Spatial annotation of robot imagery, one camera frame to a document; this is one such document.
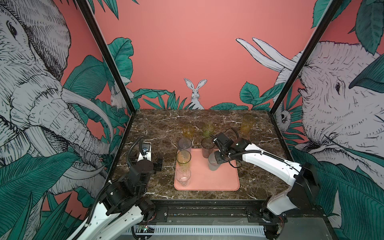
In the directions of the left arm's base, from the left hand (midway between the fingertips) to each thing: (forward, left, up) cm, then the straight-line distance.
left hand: (148, 151), depth 67 cm
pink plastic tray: (-4, -39, -28) cm, 49 cm away
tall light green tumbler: (+3, -15, -13) cm, 21 cm away
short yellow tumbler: (+29, -18, -24) cm, 41 cm away
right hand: (+3, -34, -14) cm, 37 cm away
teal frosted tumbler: (-3, -31, -11) cm, 33 cm away
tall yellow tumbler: (+41, -66, -29) cm, 83 cm away
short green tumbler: (+31, -32, -27) cm, 52 cm away
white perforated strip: (-29, -23, -26) cm, 45 cm away
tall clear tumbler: (-3, -15, -23) cm, 27 cm away
